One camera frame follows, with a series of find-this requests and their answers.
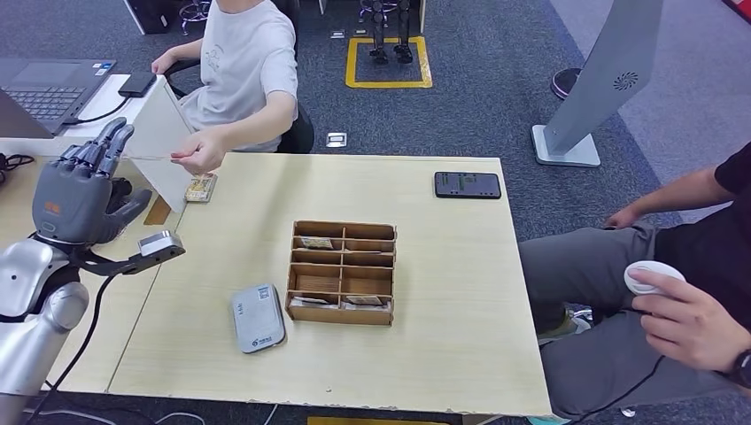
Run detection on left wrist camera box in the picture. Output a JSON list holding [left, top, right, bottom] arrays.
[[69, 229, 187, 278]]

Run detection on black wristwatch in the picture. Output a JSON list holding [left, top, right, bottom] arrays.
[[718, 349, 751, 390]]

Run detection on black cable bundle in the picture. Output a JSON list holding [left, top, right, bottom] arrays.
[[0, 152, 36, 186]]

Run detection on wooden compartment organizer box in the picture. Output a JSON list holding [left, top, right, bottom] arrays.
[[285, 220, 398, 328]]

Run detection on black round base pink rim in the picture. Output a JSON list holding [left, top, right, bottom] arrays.
[[550, 67, 585, 101]]

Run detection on black adapter box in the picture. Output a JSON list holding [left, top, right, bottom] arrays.
[[118, 71, 158, 98]]

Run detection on black adapter cable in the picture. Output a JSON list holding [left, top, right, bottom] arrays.
[[61, 95, 131, 128]]

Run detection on dark cabinet white frame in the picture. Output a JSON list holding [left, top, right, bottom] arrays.
[[123, 0, 180, 35]]

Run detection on black smartphone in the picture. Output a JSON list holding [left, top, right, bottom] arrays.
[[434, 171, 503, 201]]

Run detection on black office chair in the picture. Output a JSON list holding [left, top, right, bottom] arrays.
[[164, 57, 315, 155]]

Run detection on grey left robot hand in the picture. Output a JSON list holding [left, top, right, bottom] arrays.
[[32, 117, 154, 246]]

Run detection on person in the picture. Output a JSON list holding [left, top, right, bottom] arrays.
[[519, 142, 751, 421], [151, 0, 316, 176]]

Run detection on brown flat rectangular patch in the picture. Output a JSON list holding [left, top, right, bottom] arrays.
[[143, 196, 173, 227]]

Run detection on black remote cable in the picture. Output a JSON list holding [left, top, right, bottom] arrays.
[[577, 354, 667, 425]]

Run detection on grey laptop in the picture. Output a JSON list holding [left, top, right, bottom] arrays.
[[0, 57, 117, 140]]

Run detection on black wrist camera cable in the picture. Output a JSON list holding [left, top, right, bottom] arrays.
[[23, 275, 115, 425]]

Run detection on person's left hand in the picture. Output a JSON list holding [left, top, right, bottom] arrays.
[[170, 128, 227, 176], [631, 267, 738, 375]]

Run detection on black humanoid robot legs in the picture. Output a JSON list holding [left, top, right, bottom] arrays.
[[369, 0, 415, 66]]

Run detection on white desk partition box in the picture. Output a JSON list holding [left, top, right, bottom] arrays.
[[0, 73, 207, 215]]

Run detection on grey kiosk stand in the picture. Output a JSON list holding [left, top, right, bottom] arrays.
[[530, 0, 666, 169]]

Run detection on grey card reader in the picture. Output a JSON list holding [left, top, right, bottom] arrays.
[[229, 283, 287, 355]]

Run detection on chrome stool base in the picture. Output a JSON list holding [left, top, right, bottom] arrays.
[[178, 0, 211, 27]]

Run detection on person's right hand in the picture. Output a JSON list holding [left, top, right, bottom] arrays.
[[151, 50, 178, 75], [606, 205, 645, 230]]

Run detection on yellow floor tape square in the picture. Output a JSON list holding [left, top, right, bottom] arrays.
[[345, 35, 434, 89]]

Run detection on stack of printed cards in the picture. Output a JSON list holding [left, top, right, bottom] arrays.
[[185, 173, 218, 205]]

